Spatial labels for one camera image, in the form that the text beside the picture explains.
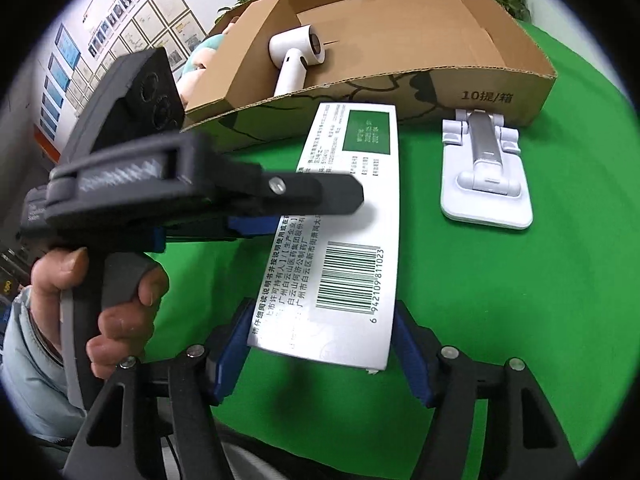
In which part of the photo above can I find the white folding phone stand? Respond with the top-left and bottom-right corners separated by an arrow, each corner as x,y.
440,108 -> 535,232

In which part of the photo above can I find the white hair dryer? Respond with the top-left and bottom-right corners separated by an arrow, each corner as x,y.
268,24 -> 327,97

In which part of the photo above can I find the green tablecloth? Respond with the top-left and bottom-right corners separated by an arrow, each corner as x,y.
144,20 -> 640,467

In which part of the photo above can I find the white medicine box green label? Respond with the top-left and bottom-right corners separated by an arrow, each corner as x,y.
247,102 -> 402,375

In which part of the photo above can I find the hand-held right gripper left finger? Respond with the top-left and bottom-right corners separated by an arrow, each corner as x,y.
70,297 -> 257,480

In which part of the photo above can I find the small brown cardboard box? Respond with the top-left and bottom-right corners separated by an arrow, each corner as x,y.
192,0 -> 312,112

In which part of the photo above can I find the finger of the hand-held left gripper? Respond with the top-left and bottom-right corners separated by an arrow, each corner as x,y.
155,212 -> 282,254
219,164 -> 365,217

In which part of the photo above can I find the person's left forearm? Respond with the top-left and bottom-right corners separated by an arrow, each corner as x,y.
0,287 -> 93,442

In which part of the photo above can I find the person's left hand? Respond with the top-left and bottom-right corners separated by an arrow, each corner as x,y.
30,247 -> 172,382

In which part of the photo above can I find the row of wall portrait photos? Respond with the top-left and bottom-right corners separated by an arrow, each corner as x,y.
79,0 -> 182,58

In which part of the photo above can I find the large cardboard box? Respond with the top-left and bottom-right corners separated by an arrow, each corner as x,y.
180,0 -> 559,154

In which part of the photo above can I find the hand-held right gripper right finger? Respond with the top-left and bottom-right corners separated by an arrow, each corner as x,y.
394,299 -> 581,480

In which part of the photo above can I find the wall of framed certificates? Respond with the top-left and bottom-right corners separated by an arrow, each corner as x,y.
65,0 -> 212,112

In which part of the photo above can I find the pink pig plush toy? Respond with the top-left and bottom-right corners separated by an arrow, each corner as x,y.
179,14 -> 242,107

